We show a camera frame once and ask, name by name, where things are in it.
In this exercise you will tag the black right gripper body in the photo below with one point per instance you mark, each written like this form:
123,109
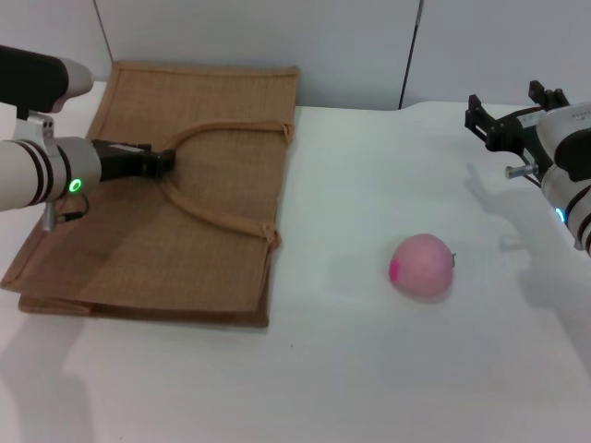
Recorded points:
512,131

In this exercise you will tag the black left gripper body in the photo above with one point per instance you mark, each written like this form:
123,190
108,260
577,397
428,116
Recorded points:
122,159

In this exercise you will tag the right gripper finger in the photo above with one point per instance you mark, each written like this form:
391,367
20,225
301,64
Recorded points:
549,99
478,115

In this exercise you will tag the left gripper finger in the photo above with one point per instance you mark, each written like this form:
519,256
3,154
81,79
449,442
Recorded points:
166,172
167,158

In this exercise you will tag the brown jute handbag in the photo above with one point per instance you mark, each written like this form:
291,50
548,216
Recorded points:
217,92

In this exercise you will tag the pink peach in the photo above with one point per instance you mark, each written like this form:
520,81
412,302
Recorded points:
420,270

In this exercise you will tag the metal post on right wrist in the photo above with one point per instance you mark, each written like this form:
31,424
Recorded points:
519,171

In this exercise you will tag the metal post on wrist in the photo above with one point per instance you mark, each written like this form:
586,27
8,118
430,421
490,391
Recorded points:
49,219
519,171

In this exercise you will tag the metal post on left wrist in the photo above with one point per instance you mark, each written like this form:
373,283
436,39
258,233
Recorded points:
49,219

